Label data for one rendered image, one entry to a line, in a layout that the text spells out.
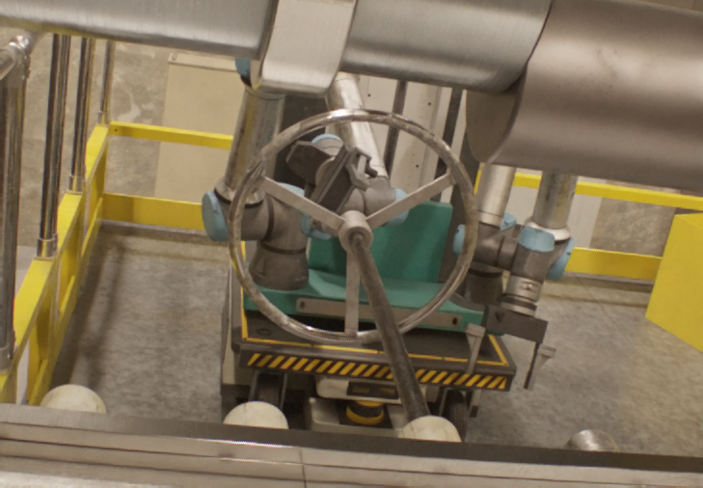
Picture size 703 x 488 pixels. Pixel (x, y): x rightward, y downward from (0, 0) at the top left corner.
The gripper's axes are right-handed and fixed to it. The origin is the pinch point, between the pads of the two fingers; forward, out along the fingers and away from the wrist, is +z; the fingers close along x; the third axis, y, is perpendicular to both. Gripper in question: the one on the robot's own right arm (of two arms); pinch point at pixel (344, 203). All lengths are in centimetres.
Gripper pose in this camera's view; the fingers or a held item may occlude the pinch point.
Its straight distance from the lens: 160.6
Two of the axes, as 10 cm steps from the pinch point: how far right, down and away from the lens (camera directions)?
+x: -5.2, 8.2, 2.4
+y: 8.4, 4.5, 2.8
